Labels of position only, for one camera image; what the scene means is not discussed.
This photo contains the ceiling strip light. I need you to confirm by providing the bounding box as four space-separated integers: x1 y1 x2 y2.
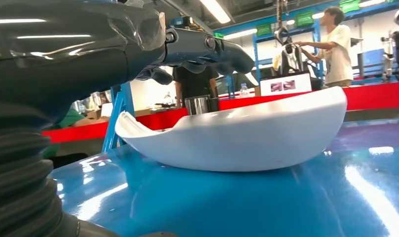
199 0 232 24

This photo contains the white printed sign board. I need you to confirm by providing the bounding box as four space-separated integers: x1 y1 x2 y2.
259 72 313 97

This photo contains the red barrier belt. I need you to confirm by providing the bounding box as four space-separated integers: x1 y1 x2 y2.
42 81 399 144

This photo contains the chrome barrier post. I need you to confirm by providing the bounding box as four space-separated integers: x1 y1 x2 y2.
184 95 220 116

